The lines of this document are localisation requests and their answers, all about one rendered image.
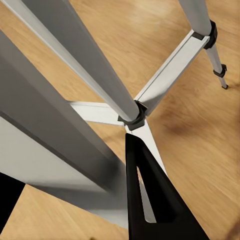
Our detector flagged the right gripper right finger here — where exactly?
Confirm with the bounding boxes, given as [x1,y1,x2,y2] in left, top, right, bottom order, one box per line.
[125,133,210,240]

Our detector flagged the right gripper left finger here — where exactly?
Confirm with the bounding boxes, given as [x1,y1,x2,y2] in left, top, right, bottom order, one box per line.
[0,172,26,234]

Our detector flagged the camera tripod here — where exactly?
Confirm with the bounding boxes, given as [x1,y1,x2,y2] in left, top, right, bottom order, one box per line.
[0,0,228,230]

